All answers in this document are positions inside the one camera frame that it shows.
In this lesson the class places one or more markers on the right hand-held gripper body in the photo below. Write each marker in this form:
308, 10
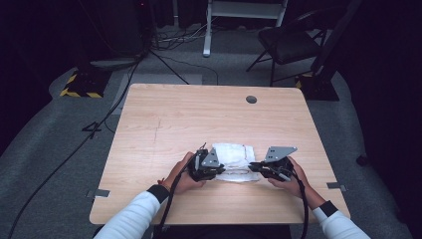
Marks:
278, 167

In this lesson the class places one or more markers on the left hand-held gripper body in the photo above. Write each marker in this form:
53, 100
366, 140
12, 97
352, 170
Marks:
202, 166

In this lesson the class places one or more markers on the white striped cloth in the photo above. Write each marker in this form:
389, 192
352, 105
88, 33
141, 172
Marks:
235, 156

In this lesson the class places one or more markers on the person's right hand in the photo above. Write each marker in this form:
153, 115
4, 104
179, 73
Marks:
297, 186

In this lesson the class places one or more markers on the person's left hand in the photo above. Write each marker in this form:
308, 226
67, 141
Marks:
180, 181

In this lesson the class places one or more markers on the grey tape strip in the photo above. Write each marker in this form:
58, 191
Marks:
336, 186
99, 193

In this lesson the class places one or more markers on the black caster wheel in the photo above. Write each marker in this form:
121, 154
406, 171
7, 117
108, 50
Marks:
362, 159

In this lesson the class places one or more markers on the black stand with base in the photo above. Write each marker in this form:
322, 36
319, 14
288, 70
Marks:
320, 84

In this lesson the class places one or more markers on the black folding chair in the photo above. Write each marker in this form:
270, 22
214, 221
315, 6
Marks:
288, 45

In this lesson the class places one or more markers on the black yellow-striped stand base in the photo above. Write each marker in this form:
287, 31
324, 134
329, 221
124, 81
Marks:
87, 84

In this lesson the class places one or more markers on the dark equipment cabinet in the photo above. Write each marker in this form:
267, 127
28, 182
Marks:
126, 30

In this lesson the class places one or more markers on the white metal desk frame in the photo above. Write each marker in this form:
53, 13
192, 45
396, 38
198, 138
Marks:
242, 10

